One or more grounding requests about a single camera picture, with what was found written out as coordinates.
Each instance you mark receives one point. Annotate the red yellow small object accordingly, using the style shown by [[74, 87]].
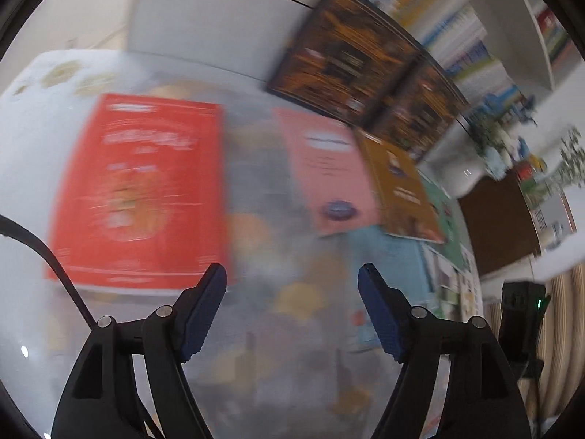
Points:
[[530, 171]]

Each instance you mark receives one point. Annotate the white bookshelf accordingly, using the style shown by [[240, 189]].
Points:
[[192, 18]]

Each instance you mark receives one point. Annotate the green sprig plant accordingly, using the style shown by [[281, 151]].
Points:
[[569, 155]]

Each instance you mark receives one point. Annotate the brown book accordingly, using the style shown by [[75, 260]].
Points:
[[402, 192]]

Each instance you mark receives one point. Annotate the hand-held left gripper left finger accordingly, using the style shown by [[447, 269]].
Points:
[[203, 315]]

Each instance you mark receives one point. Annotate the dark ornate book white badge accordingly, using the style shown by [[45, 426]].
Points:
[[342, 55]]

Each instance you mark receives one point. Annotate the red book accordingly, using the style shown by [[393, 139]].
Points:
[[137, 192]]

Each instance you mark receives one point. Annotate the blue artificial flowers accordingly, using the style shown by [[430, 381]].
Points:
[[502, 119]]

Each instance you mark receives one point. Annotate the brown wooden cabinet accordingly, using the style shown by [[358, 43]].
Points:
[[498, 224]]

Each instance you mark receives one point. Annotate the pink book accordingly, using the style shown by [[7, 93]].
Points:
[[324, 169]]

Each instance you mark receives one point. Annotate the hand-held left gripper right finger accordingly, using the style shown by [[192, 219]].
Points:
[[381, 315]]

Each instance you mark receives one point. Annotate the light blue book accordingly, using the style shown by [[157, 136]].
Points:
[[393, 274]]

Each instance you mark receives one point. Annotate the beige ribbed panel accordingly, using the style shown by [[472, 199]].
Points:
[[562, 329]]

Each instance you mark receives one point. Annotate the dark ornate hardcover book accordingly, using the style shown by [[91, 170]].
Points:
[[420, 109]]

